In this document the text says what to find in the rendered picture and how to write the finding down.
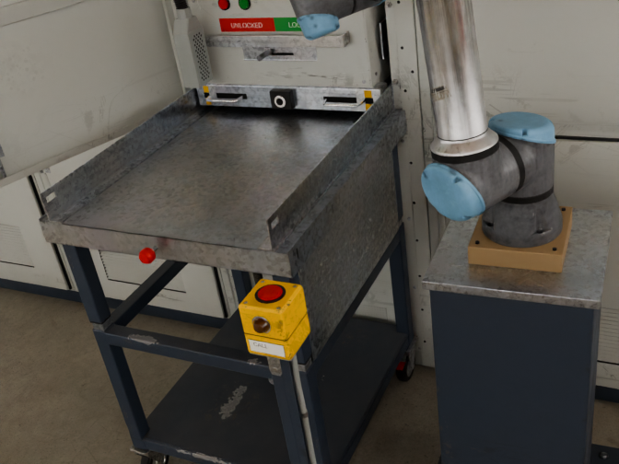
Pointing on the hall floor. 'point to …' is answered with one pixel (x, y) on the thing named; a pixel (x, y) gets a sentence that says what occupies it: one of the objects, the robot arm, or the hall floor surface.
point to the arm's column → (514, 379)
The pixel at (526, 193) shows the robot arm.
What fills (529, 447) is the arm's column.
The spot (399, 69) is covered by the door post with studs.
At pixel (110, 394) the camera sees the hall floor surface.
